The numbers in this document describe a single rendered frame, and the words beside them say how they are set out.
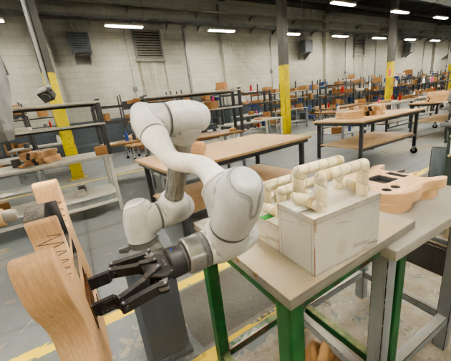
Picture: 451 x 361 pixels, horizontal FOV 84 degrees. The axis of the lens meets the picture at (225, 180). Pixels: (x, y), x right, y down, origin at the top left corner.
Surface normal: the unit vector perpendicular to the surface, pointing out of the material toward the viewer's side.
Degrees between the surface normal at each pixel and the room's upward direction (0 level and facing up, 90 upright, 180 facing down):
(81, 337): 90
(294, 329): 90
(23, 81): 90
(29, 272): 83
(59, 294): 105
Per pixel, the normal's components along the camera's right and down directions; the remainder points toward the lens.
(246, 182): 0.27, -0.58
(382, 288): -0.87, 0.23
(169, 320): 0.40, 0.22
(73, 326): 0.53, 0.42
